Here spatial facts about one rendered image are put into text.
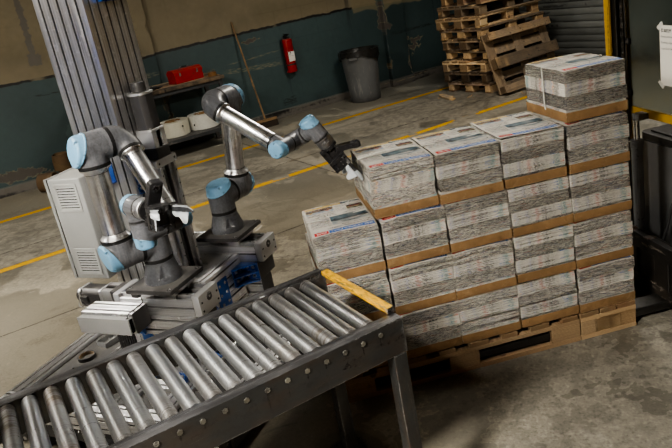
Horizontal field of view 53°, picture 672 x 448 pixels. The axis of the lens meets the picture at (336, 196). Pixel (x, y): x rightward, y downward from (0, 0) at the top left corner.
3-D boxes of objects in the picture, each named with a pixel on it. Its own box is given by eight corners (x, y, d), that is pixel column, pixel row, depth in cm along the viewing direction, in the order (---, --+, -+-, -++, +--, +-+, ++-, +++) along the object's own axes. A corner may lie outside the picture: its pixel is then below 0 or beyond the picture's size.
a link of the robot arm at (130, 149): (127, 131, 259) (191, 230, 245) (100, 139, 252) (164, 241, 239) (130, 112, 250) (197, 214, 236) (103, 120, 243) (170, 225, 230)
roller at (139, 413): (122, 368, 219) (118, 355, 217) (163, 439, 179) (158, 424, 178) (107, 375, 217) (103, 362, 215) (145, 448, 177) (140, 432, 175)
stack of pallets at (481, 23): (505, 71, 1017) (497, -17, 977) (556, 72, 941) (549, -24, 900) (441, 92, 951) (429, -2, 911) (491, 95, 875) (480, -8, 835)
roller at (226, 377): (196, 337, 230) (193, 324, 229) (250, 397, 191) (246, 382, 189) (183, 343, 228) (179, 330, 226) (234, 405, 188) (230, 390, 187)
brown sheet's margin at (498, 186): (415, 182, 320) (413, 173, 319) (471, 169, 324) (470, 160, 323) (441, 205, 285) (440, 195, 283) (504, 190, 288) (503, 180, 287)
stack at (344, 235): (331, 361, 340) (299, 209, 314) (543, 305, 354) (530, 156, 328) (346, 405, 303) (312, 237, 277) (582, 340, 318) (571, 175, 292)
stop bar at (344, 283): (328, 272, 249) (327, 267, 249) (396, 311, 213) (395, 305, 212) (321, 275, 248) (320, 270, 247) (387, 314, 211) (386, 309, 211)
